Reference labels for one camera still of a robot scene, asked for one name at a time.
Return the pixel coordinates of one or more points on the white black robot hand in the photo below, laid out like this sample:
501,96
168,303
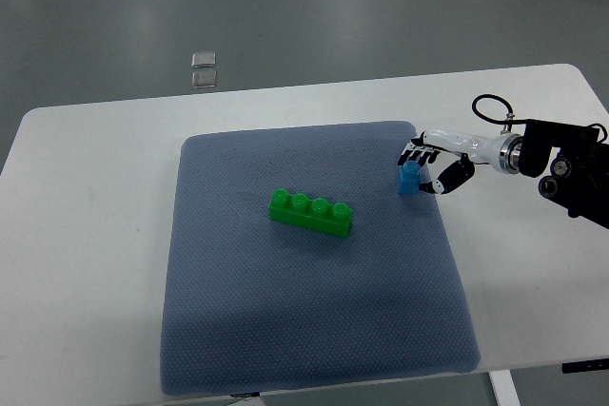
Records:
469,150

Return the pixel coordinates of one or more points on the small blue block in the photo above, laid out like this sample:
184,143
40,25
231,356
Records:
408,178

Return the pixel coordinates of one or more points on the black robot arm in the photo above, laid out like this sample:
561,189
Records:
570,161

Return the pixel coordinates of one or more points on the long green block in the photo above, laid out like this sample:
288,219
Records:
317,214

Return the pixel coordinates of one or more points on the blue-grey foam mat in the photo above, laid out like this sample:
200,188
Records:
253,305

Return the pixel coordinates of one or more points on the black table control panel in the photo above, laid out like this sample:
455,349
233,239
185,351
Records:
585,366

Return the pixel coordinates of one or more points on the white table leg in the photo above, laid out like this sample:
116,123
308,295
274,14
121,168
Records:
504,388

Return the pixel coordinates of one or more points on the lower metal floor plate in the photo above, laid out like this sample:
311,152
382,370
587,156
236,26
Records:
204,79

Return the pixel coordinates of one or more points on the metal floor plate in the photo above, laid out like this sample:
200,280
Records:
203,59
204,79

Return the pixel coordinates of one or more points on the upper metal floor plate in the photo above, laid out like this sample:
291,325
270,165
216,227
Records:
203,59

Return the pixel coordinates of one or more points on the black label under mat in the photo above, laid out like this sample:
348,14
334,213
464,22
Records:
246,395

